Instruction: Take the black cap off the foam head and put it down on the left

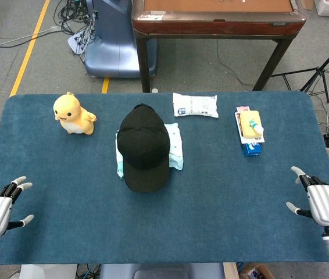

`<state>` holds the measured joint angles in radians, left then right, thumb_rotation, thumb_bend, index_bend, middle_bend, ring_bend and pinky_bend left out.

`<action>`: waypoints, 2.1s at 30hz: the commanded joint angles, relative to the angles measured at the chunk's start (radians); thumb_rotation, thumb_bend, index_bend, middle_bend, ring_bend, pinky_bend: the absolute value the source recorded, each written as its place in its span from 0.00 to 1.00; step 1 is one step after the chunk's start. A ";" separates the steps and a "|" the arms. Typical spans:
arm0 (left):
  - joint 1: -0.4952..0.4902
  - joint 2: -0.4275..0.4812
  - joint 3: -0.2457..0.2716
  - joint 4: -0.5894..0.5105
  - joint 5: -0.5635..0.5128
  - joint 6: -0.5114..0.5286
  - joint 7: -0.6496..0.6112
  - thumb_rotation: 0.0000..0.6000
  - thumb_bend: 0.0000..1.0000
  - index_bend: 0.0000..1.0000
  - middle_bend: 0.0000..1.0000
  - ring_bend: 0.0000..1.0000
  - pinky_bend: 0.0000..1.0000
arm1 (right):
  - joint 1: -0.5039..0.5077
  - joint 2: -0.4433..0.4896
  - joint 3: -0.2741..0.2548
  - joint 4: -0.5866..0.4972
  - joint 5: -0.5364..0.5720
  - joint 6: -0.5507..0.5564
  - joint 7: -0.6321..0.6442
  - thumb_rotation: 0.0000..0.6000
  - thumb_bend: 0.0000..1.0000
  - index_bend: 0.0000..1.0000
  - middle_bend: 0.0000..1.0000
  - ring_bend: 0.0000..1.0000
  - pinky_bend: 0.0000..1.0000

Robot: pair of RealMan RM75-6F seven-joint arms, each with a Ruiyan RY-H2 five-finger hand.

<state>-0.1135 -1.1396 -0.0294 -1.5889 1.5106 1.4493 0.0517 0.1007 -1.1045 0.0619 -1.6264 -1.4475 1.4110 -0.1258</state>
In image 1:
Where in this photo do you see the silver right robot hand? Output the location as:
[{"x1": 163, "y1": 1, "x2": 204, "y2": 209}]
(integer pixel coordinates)
[{"x1": 285, "y1": 166, "x2": 329, "y2": 228}]

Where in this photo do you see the black baseball cap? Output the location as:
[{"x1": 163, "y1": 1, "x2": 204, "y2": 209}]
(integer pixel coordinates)
[{"x1": 116, "y1": 103, "x2": 171, "y2": 193}]

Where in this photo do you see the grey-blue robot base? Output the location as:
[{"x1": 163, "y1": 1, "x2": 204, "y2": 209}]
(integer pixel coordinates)
[{"x1": 99, "y1": 263, "x2": 226, "y2": 279}]

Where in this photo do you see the yellow plush dinosaur toy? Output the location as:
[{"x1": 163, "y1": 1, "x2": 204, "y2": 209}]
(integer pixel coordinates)
[{"x1": 53, "y1": 91, "x2": 98, "y2": 135}]

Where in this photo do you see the blue cardboard box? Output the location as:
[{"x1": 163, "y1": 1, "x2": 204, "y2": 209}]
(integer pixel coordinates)
[{"x1": 242, "y1": 141, "x2": 263, "y2": 158}]

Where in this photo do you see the brown cardboard box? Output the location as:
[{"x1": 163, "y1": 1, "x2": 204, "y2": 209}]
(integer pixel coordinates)
[{"x1": 239, "y1": 263, "x2": 276, "y2": 279}]

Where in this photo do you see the small white green-labelled bottle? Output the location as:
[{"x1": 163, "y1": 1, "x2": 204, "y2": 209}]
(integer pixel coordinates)
[{"x1": 248, "y1": 118, "x2": 265, "y2": 135}]

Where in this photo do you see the yellow sponge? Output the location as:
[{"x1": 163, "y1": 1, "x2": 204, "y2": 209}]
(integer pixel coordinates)
[{"x1": 239, "y1": 110, "x2": 263, "y2": 137}]

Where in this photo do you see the blue felt table cover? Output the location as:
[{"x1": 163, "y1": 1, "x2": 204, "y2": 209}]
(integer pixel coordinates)
[{"x1": 0, "y1": 92, "x2": 329, "y2": 266}]

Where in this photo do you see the black tripod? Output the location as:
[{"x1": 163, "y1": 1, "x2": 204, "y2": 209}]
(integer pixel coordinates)
[{"x1": 270, "y1": 34, "x2": 329, "y2": 104}]

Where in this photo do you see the green wet wipes pack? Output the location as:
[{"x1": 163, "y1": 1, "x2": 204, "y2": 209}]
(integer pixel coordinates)
[{"x1": 115, "y1": 130, "x2": 125, "y2": 178}]

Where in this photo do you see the light blue wet wipes pack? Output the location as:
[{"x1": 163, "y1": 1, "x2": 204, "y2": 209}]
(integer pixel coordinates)
[{"x1": 164, "y1": 123, "x2": 184, "y2": 171}]

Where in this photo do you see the white printed tissue packet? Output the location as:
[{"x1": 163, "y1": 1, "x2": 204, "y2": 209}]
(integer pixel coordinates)
[{"x1": 172, "y1": 92, "x2": 220, "y2": 119}]

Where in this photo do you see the white adapter board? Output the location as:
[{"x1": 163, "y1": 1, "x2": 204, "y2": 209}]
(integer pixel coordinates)
[{"x1": 67, "y1": 28, "x2": 96, "y2": 56}]

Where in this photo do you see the blue-grey machine base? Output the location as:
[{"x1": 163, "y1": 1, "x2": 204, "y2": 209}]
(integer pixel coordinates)
[{"x1": 83, "y1": 0, "x2": 158, "y2": 78}]

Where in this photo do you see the brown mahjong table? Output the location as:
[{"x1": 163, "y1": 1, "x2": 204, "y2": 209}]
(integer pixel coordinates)
[{"x1": 131, "y1": 0, "x2": 307, "y2": 93}]

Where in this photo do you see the thin black floor cable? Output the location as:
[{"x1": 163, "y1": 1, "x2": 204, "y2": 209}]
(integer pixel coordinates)
[{"x1": 216, "y1": 39, "x2": 254, "y2": 87}]

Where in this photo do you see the long grey floor cable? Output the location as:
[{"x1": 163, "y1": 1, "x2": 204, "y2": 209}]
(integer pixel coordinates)
[{"x1": 0, "y1": 25, "x2": 63, "y2": 52}]

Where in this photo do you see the black cable bundle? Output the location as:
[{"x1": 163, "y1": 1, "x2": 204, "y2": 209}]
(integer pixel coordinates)
[{"x1": 53, "y1": 0, "x2": 99, "y2": 35}]

